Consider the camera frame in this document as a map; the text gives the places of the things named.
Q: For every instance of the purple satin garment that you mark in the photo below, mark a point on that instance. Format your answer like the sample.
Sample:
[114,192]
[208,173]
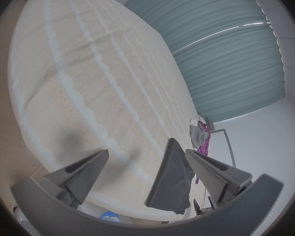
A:
[204,144]

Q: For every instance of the grey bedside table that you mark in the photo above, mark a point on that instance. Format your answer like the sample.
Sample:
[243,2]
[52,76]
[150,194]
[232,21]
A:
[210,124]

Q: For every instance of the blue-green curtain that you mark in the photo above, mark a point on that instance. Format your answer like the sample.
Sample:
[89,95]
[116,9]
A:
[199,13]
[236,77]

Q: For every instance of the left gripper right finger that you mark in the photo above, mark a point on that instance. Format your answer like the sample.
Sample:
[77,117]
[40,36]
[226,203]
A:
[216,178]

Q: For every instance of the white printed pillow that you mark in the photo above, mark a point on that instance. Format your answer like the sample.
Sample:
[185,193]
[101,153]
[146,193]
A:
[202,120]

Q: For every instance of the black T-shirt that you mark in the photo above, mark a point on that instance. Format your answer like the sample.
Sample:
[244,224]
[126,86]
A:
[172,181]

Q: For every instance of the grey knit garment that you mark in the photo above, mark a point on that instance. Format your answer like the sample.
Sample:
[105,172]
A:
[198,135]

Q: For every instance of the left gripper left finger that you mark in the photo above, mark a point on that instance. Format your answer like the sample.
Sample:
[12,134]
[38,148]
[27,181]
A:
[88,176]

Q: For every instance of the white garment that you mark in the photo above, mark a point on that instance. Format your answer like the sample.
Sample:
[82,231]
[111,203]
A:
[194,122]

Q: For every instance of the bed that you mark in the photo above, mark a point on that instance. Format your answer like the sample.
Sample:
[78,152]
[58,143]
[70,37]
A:
[88,70]

